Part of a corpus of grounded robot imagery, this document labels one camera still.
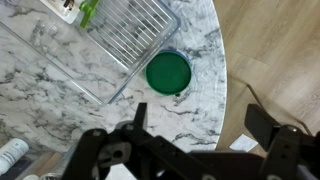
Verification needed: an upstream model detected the round green plastic lid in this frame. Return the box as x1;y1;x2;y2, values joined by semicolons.
144;49;193;97

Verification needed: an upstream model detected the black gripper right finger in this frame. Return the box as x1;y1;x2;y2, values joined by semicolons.
244;103;320;180

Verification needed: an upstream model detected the white cylindrical bottle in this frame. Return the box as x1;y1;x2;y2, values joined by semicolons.
0;138;30;176

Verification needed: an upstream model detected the thin dark floor cable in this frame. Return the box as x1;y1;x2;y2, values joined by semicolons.
246;83;313;136

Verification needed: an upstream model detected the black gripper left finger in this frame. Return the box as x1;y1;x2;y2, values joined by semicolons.
62;102;208;180

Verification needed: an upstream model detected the clear plastic storage box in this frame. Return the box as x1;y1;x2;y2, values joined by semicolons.
0;0;182;106

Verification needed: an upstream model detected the white paper slip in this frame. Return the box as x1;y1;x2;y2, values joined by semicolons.
229;133;259;153

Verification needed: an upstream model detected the light green plastic clip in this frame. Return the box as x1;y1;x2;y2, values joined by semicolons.
78;0;100;29

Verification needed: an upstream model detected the white plastic packet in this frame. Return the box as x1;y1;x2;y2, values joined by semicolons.
39;0;81;25

